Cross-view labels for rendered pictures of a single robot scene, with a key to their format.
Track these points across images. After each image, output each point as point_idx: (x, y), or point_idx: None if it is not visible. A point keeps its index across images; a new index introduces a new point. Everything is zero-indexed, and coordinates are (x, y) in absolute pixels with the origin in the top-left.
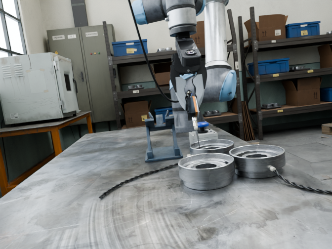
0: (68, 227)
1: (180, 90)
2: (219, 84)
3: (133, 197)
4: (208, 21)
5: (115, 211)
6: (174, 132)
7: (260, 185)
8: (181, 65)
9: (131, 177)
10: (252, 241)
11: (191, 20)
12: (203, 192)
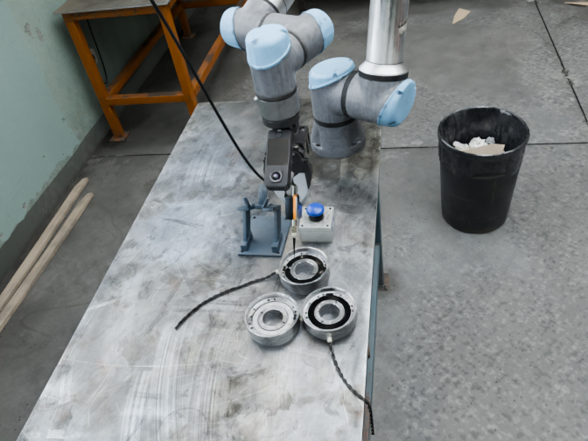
0: (145, 367)
1: None
2: (376, 108)
3: (202, 336)
4: None
5: (183, 355)
6: (275, 221)
7: (312, 353)
8: None
9: (213, 291)
10: (255, 429)
11: (286, 115)
12: (260, 349)
